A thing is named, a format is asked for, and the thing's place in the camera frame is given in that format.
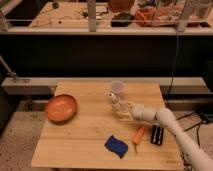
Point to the blue sponge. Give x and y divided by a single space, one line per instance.
116 146

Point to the orange crate on bench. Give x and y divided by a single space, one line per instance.
163 17

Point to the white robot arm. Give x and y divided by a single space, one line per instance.
165 118

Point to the orange carrot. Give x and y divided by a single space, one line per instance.
138 136

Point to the black rectangular block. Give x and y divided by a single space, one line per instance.
157 135

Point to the wooden post on bench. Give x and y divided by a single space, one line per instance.
91 6

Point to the black object on bench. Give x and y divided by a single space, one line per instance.
122 20

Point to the orange bowl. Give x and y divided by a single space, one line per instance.
61 108

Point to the small clear plastic bottle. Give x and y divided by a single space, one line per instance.
118 107

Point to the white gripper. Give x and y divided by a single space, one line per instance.
138 112

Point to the translucent plastic cup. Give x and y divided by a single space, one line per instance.
116 89

